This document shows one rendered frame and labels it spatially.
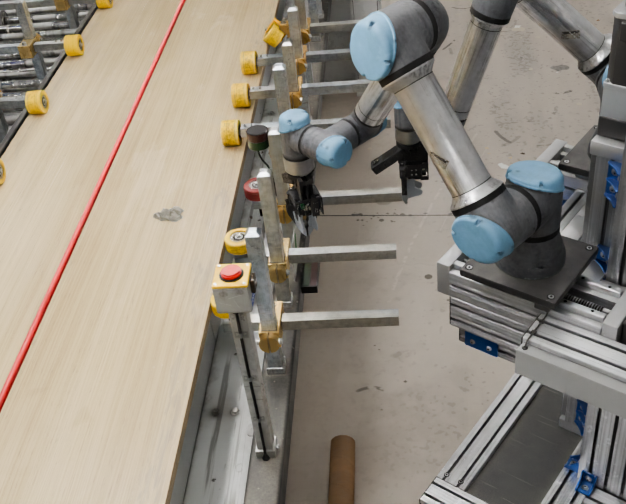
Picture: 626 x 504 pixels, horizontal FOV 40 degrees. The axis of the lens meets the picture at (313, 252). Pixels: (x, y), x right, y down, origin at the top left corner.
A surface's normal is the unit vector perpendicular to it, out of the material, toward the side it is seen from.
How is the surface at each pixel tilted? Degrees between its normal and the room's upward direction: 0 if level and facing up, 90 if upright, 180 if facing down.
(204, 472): 0
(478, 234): 96
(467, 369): 0
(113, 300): 0
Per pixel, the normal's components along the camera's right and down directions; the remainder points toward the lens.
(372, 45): -0.77, 0.37
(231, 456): -0.10, -0.79
